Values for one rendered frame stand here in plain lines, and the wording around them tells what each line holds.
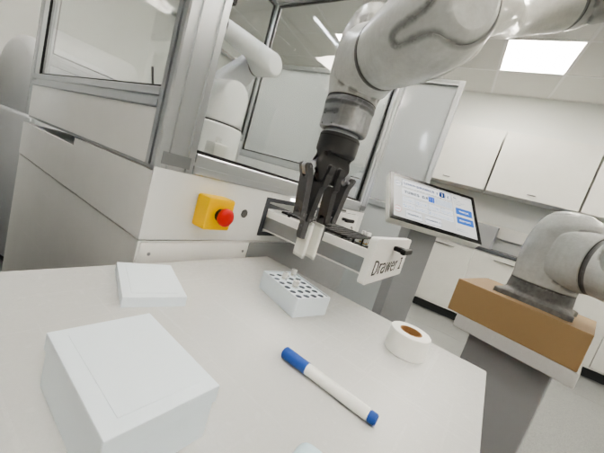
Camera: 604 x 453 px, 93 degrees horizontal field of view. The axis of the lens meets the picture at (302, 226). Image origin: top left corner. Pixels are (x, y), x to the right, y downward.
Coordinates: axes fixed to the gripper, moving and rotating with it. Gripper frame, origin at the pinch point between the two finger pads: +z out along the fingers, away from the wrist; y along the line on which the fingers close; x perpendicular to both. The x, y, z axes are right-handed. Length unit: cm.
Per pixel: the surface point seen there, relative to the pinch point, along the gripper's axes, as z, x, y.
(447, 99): -102, -86, -174
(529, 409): 29, 33, -62
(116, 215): 7.9, -29.7, 27.5
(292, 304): 11.2, 4.3, 3.1
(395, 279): 26, -40, -110
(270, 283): 11.0, -3.7, 3.0
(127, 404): 8.2, 21.4, 31.8
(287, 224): 1.8, -21.3, -10.5
